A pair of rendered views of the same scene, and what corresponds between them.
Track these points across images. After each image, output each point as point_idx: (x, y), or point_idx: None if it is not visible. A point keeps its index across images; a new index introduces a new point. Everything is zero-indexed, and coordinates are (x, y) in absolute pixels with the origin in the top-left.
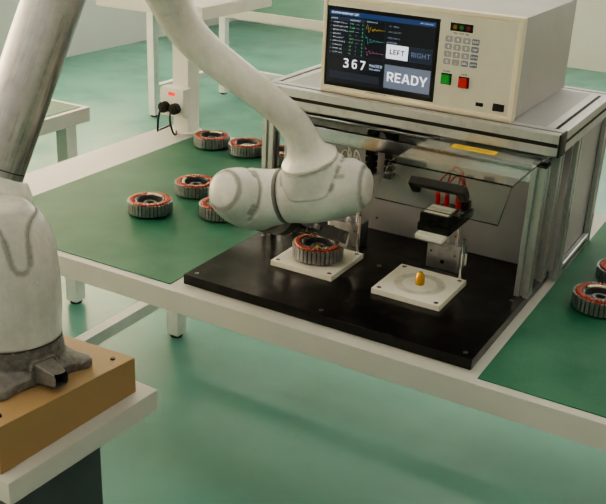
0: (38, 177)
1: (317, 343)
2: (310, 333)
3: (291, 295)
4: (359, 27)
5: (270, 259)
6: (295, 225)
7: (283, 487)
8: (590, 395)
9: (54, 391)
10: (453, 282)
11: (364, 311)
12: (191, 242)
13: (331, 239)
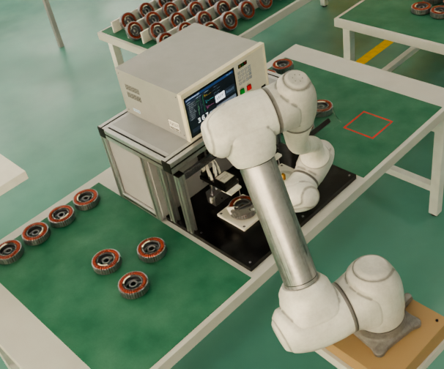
0: (36, 359)
1: (319, 225)
2: (316, 225)
3: None
4: (201, 98)
5: (237, 230)
6: None
7: (218, 337)
8: (378, 150)
9: (410, 303)
10: (283, 167)
11: None
12: (193, 267)
13: None
